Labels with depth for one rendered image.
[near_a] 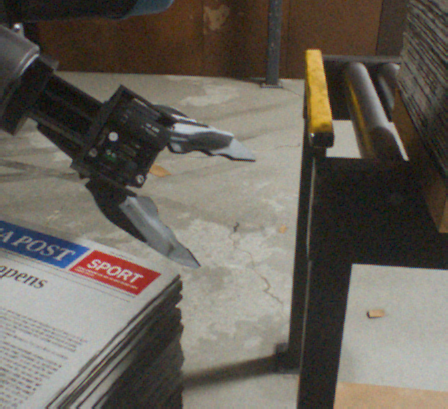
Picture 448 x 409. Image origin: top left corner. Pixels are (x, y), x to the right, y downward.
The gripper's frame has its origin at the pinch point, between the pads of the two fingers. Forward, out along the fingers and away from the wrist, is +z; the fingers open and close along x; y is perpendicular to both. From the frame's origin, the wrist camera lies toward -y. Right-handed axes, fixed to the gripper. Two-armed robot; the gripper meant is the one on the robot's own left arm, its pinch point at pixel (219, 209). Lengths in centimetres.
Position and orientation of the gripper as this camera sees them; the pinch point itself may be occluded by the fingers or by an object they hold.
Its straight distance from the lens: 51.4
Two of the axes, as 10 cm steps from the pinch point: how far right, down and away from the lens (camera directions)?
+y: 3.3, 0.0, -9.5
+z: 8.2, 4.9, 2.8
